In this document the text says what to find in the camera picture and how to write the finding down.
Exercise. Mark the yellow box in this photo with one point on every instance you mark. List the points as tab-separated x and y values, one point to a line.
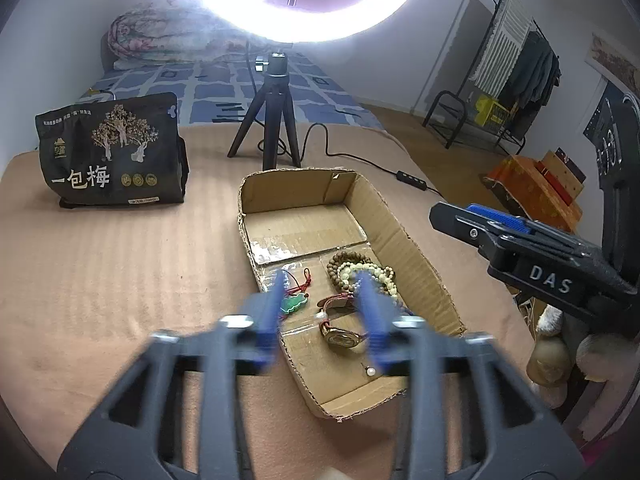
490	114

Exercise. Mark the dark hanging clothes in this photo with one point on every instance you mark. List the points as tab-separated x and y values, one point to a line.
529	87

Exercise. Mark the open cardboard box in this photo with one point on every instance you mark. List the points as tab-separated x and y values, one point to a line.
320	227

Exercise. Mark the orange patterned box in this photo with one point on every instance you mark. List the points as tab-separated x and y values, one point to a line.
524	190

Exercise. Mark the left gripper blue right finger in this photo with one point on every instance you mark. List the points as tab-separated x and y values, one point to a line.
512	434

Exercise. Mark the black snack bag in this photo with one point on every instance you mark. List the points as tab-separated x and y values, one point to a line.
116	153

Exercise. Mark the blue checkered bedsheet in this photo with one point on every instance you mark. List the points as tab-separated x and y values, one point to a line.
222	91

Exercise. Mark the black clothes rack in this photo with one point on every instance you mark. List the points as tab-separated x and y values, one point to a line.
452	112

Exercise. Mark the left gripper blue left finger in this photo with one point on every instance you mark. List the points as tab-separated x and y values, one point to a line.
135	431

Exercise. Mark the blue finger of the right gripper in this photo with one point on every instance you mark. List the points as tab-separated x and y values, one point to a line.
498	219
470	232

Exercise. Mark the black tripod stand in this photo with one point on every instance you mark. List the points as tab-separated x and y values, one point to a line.
275	97

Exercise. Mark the striped white towel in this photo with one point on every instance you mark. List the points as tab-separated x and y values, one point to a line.
506	39

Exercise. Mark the folded floral quilt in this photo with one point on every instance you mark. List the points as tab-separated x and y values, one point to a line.
176	31

